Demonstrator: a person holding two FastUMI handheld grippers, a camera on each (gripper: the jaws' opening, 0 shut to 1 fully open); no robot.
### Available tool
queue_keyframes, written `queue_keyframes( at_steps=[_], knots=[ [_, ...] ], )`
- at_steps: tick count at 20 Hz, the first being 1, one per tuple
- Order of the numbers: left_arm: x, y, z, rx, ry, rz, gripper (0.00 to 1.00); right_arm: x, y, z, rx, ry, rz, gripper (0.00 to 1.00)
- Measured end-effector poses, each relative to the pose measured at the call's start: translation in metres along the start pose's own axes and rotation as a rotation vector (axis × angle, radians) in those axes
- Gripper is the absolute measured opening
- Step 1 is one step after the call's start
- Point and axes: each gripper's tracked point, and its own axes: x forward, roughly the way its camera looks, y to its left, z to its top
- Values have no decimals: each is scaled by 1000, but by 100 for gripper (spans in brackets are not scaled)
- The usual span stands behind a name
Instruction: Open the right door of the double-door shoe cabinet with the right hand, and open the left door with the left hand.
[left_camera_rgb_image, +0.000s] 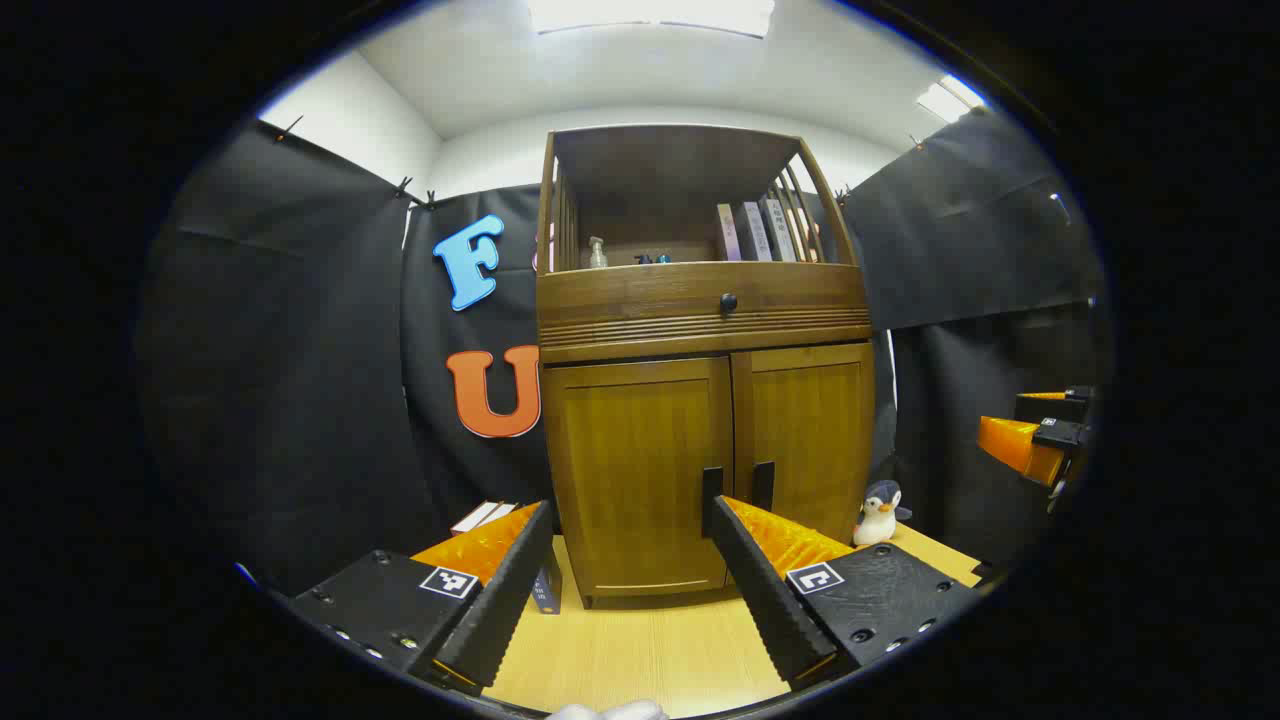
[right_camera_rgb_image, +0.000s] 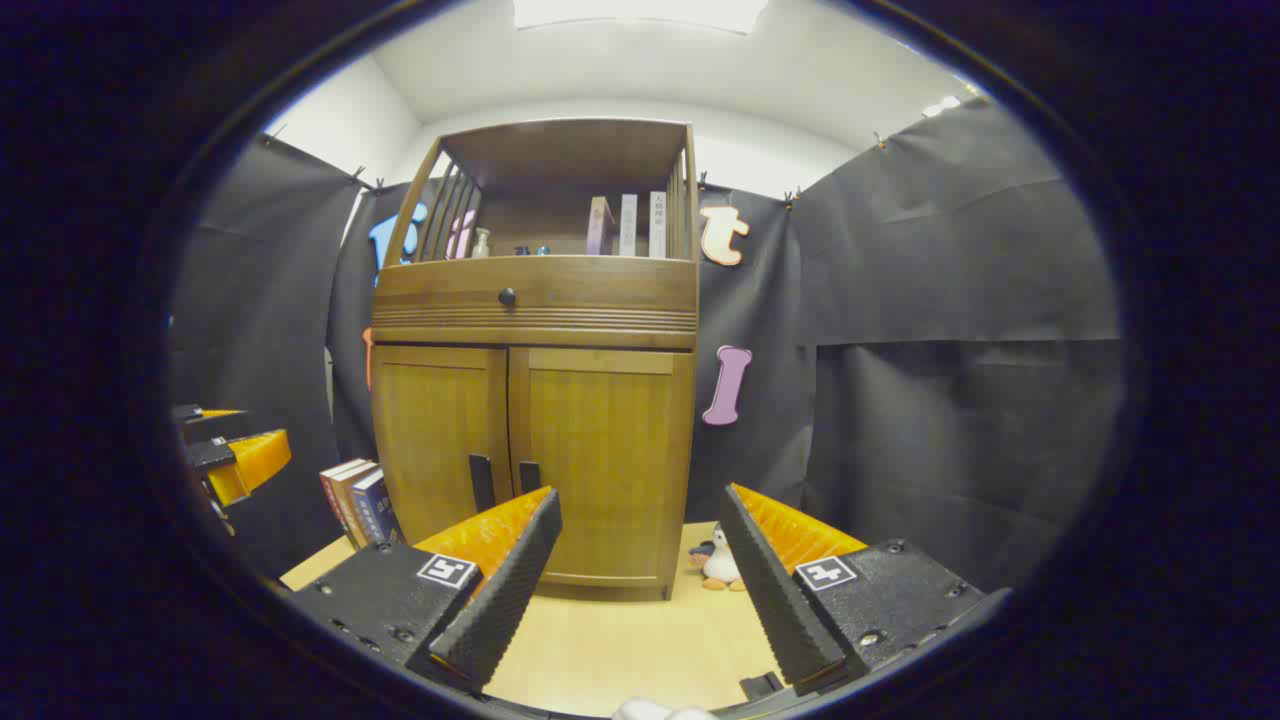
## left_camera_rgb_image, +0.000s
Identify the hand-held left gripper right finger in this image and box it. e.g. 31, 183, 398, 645
703, 495, 986, 693

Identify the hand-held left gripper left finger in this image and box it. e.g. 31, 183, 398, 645
288, 500, 556, 698

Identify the wooden cabinet door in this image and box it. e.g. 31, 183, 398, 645
542, 357, 736, 601
732, 343, 876, 547

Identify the wooden double-door shoe cabinet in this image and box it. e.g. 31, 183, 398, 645
535, 125, 877, 609

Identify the wooden cabinet drawer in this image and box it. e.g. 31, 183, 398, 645
537, 262, 873, 353

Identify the red book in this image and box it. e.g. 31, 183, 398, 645
450, 500, 519, 536

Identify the penguin plush toy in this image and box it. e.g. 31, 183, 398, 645
852, 480, 913, 547

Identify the orange white book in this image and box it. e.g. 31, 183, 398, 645
790, 205, 823, 264

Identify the grey book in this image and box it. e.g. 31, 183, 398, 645
760, 195, 798, 263
740, 201, 773, 263

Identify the black backdrop cloth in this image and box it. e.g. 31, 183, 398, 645
135, 105, 1111, 601

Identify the small ceiling light panel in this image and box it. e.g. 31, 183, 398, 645
915, 75, 986, 124

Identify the large ceiling light panel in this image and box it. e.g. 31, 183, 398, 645
528, 0, 776, 39

